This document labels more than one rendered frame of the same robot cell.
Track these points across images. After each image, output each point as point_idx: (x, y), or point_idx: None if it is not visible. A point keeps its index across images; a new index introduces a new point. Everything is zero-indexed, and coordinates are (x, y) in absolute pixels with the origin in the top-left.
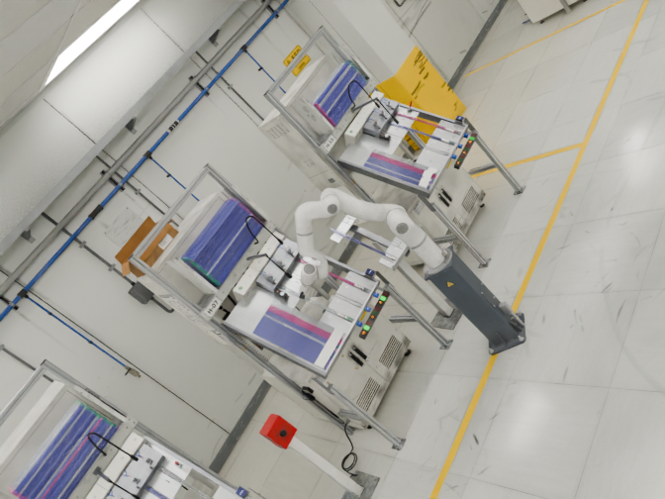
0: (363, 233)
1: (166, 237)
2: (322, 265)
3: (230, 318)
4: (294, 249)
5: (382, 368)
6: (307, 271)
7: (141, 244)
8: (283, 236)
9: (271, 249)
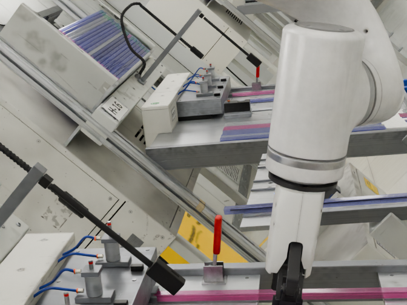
0: (332, 208)
1: None
2: (367, 33)
3: None
4: (131, 256)
5: None
6: (324, 28)
7: None
8: (69, 233)
9: (34, 266)
